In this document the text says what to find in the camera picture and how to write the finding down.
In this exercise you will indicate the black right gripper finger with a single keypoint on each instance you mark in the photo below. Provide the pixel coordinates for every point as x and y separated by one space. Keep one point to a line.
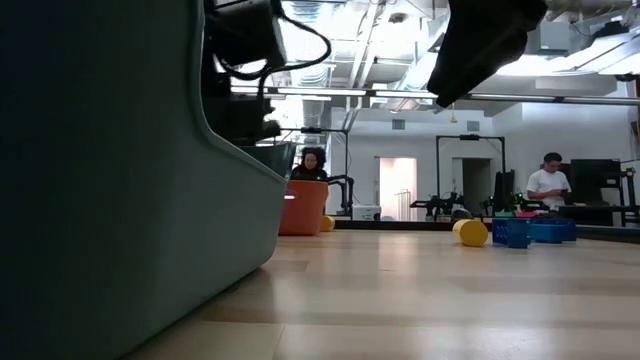
450 85

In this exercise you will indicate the rounded yellow toy block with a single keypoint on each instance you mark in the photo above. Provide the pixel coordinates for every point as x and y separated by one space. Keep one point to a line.
470 233
327 223

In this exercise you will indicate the blue crate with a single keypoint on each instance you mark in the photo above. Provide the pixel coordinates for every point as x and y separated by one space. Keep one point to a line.
510 233

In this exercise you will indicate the blue tray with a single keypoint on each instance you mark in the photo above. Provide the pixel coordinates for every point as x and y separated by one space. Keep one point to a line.
550 232

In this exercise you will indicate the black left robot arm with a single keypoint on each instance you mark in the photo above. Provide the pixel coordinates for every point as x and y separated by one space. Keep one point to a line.
245 35

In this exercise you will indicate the black background robot arm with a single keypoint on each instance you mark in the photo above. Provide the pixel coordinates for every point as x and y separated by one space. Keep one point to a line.
346 192

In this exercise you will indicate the yellow hanging pendant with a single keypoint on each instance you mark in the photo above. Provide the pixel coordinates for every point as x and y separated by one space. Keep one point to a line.
453 119

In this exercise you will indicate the dark grey background panel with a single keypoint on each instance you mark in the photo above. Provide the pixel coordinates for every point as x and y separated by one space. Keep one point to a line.
275 157

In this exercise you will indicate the seated person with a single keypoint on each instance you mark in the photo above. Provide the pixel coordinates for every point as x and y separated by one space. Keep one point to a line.
310 165

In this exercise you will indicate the small orange plastic bin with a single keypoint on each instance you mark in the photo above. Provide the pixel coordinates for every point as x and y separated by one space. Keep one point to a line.
305 210

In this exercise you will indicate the black upright panel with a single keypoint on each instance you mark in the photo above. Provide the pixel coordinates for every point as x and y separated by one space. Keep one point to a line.
504 190

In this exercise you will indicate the black background robot arms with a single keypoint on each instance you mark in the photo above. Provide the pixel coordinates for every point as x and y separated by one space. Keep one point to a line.
440 204

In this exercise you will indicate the standing person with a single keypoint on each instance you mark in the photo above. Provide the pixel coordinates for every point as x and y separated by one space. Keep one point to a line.
547 185

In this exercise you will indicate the green background tray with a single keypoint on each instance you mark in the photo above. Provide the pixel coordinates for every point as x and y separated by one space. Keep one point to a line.
504 214

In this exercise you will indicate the pink background tray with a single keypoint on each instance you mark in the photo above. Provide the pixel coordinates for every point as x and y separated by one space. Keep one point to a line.
526 214

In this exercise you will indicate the white box device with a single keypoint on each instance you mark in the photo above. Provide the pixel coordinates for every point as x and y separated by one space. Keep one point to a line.
366 212

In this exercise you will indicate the teal plastic bin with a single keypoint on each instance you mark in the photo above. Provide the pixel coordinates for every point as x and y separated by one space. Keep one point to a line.
100 200

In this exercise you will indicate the black background monitor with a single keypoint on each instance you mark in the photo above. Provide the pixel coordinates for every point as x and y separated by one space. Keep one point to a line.
595 180

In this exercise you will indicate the dark background desk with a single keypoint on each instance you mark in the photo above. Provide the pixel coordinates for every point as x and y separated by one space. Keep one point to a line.
600 212

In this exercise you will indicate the black equipment stand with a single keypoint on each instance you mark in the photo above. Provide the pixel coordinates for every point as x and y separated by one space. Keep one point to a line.
630 195

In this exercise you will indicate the black background frame stand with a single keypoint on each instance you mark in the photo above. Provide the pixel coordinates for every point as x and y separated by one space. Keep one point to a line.
470 137
312 130

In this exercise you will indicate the black aluminium table frame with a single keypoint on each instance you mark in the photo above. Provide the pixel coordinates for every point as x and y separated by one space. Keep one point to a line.
400 225

